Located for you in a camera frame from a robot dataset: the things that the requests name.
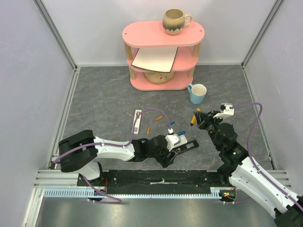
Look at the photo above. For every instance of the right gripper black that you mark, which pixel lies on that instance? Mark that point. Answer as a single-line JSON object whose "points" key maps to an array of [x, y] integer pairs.
{"points": [[206, 120]]}

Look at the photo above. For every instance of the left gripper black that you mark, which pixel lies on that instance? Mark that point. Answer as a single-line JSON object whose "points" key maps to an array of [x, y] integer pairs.
{"points": [[164, 161]]}

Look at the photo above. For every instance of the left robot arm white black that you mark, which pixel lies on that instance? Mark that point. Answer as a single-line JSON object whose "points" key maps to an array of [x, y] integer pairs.
{"points": [[79, 153]]}

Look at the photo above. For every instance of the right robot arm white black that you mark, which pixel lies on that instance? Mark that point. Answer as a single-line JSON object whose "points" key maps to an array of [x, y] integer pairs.
{"points": [[244, 173]]}

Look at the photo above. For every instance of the black remote control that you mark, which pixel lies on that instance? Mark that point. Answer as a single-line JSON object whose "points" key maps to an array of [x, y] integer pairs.
{"points": [[186, 147]]}

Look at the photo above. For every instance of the light blue mug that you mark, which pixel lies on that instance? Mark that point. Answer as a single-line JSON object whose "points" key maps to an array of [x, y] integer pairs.
{"points": [[197, 93]]}

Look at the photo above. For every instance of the beige floral bowl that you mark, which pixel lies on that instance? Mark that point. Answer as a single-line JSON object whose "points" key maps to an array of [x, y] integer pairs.
{"points": [[159, 77]]}

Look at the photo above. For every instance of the white board black edge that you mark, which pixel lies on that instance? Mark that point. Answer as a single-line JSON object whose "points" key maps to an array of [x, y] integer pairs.
{"points": [[159, 59]]}

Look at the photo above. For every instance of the pink three tier shelf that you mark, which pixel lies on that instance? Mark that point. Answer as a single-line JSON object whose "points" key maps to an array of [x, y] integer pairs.
{"points": [[150, 34]]}

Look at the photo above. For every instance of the beige ceramic mug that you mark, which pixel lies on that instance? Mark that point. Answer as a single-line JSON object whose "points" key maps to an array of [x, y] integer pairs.
{"points": [[174, 21]]}

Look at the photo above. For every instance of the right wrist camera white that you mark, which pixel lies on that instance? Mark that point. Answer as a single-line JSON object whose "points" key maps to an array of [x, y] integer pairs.
{"points": [[227, 110]]}

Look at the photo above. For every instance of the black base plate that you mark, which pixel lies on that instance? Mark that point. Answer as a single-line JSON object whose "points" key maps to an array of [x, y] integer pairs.
{"points": [[160, 181]]}

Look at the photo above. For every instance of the blue slotted cable duct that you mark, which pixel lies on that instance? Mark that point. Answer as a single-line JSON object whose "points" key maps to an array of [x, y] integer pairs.
{"points": [[90, 193]]}

